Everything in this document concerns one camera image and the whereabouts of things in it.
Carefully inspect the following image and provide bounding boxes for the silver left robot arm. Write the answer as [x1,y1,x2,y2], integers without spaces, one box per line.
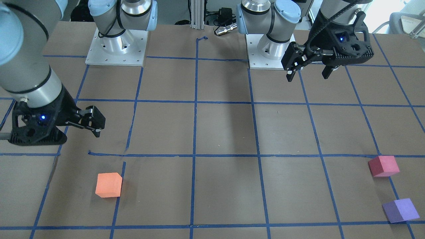
[236,0,374,82]

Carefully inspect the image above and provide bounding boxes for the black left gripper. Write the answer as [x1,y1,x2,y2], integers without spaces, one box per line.
[281,12,374,82]

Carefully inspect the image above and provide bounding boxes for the aluminium frame post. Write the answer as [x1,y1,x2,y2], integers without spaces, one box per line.
[189,0,205,30]

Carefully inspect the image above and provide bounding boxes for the red foam cube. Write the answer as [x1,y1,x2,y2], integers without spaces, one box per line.
[368,155,400,177]

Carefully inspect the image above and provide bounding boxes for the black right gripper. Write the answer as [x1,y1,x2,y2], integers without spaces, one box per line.
[8,87,105,146]

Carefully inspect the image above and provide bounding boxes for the purple foam cube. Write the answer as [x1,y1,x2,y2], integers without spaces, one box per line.
[382,198,420,223]

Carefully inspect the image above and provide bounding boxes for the orange foam cube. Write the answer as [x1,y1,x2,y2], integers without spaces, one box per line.
[95,172,123,198]

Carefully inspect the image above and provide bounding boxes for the silver metal cylinder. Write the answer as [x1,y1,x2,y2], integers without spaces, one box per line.
[214,23,238,36]

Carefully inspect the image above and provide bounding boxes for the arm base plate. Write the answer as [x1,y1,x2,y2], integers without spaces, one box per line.
[85,29,149,66]
[245,34,295,70]

